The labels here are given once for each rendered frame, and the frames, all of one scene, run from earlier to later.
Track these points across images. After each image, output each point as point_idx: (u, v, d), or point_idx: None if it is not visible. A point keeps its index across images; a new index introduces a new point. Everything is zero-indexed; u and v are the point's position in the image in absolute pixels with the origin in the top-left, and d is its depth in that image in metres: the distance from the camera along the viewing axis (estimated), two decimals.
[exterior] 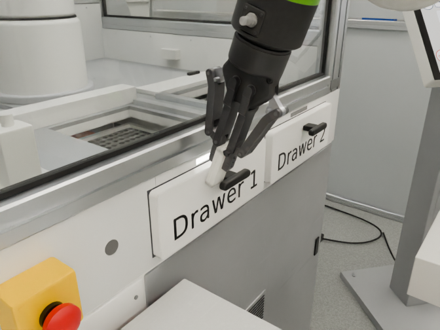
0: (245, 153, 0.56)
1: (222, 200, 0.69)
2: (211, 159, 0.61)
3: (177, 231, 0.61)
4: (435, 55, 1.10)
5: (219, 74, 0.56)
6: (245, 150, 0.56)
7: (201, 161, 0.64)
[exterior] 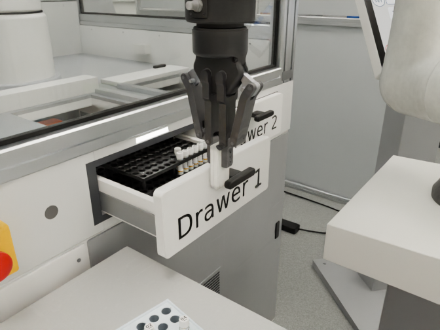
0: (236, 140, 0.57)
1: (227, 199, 0.68)
2: (210, 161, 0.61)
3: (182, 230, 0.60)
4: (385, 49, 1.18)
5: (192, 76, 0.58)
6: (235, 137, 0.56)
7: (142, 140, 0.72)
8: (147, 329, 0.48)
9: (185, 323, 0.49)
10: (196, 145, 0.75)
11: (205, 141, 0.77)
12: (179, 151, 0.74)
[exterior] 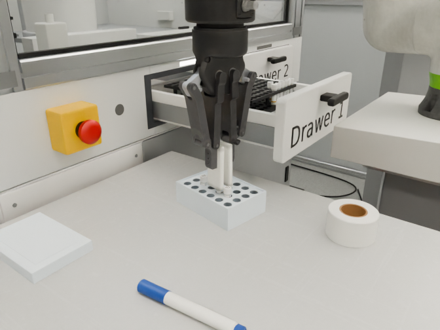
0: (245, 128, 0.61)
1: (321, 122, 0.77)
2: (214, 166, 0.60)
3: (293, 140, 0.69)
4: None
5: (196, 84, 0.53)
6: (244, 126, 0.61)
7: (184, 65, 0.89)
8: (203, 177, 0.65)
9: None
10: (285, 80, 0.84)
11: (292, 78, 0.86)
12: (272, 84, 0.82)
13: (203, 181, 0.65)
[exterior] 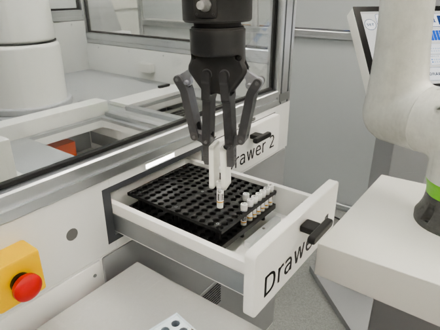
0: (244, 137, 0.57)
1: (302, 249, 0.67)
2: (207, 162, 0.61)
3: (266, 287, 0.59)
4: None
5: (186, 78, 0.57)
6: (243, 135, 0.57)
7: (151, 166, 0.79)
8: (217, 181, 0.62)
9: None
10: (264, 190, 0.74)
11: (272, 185, 0.76)
12: (247, 197, 0.73)
13: (217, 185, 0.63)
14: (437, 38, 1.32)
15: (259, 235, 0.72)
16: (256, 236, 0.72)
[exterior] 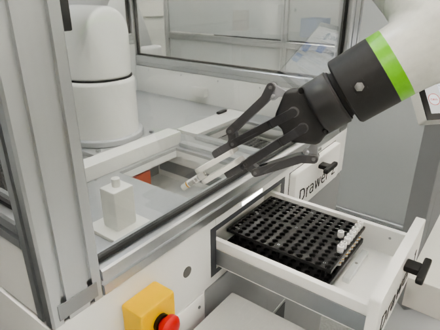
0: None
1: (401, 285, 0.73)
2: (230, 171, 0.62)
3: (381, 325, 0.64)
4: (427, 98, 1.30)
5: (311, 149, 0.57)
6: None
7: (245, 203, 0.84)
8: (337, 245, 0.74)
9: None
10: (356, 227, 0.80)
11: (361, 222, 0.81)
12: (342, 234, 0.78)
13: (336, 248, 0.74)
14: None
15: (355, 270, 0.78)
16: (352, 271, 0.77)
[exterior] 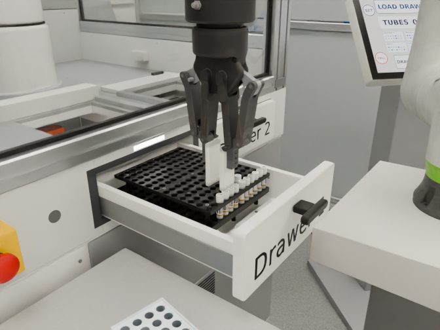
0: (200, 124, 0.63)
1: (296, 232, 0.64)
2: (234, 163, 0.61)
3: (257, 270, 0.56)
4: (374, 57, 1.22)
5: (250, 82, 0.54)
6: (201, 122, 0.63)
7: (139, 148, 0.76)
8: None
9: (217, 197, 0.63)
10: (256, 171, 0.71)
11: (264, 167, 0.73)
12: (239, 179, 0.70)
13: None
14: None
15: None
16: (248, 219, 0.69)
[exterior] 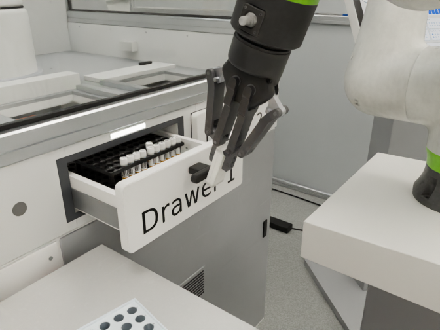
0: (245, 153, 0.56)
1: (196, 194, 0.67)
2: (211, 159, 0.61)
3: (146, 224, 0.59)
4: None
5: (219, 74, 0.56)
6: (245, 150, 0.56)
7: (117, 136, 0.70)
8: (133, 152, 0.69)
9: (120, 160, 0.67)
10: (168, 140, 0.75)
11: (178, 136, 0.76)
12: (150, 146, 0.73)
13: (133, 156, 0.69)
14: (439, 12, 1.24)
15: None
16: None
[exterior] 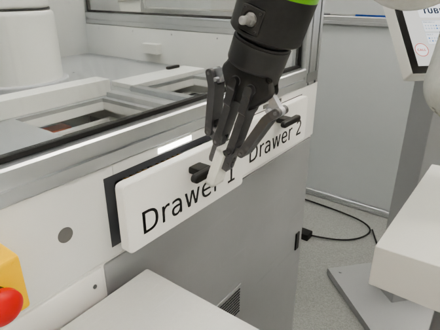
0: (245, 153, 0.56)
1: (197, 194, 0.67)
2: (211, 159, 0.61)
3: (146, 224, 0.59)
4: (414, 48, 1.10)
5: (219, 74, 0.56)
6: (245, 150, 0.56)
7: (164, 150, 0.64)
8: None
9: None
10: None
11: None
12: None
13: None
14: None
15: None
16: None
